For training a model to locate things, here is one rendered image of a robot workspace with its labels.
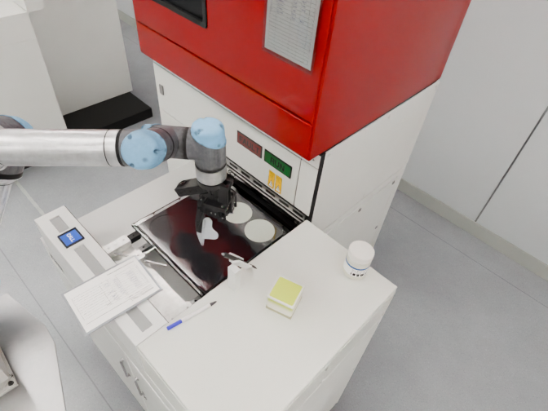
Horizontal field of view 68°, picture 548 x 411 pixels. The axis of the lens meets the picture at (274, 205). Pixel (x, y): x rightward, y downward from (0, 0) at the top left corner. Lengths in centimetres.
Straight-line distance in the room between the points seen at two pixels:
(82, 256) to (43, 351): 26
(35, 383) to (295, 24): 108
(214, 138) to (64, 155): 30
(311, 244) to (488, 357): 143
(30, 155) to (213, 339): 57
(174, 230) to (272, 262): 36
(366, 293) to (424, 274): 142
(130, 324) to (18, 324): 38
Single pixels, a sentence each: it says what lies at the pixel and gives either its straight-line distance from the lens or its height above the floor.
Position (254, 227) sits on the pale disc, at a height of 90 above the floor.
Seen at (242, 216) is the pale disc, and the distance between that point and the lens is 139.
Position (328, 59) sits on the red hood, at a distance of 96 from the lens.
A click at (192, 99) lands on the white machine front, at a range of 154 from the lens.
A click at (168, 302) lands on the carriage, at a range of 122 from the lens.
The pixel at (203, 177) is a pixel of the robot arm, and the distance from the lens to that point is 98.
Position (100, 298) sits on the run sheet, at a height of 97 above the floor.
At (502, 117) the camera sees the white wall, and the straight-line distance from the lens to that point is 254.
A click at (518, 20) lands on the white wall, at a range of 240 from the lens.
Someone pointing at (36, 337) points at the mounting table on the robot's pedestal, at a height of 82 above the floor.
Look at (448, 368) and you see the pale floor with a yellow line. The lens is 232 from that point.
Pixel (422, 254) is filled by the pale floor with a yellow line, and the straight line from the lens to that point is 267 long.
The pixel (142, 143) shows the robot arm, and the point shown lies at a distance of 81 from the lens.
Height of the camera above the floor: 192
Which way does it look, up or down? 45 degrees down
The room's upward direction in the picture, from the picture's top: 6 degrees clockwise
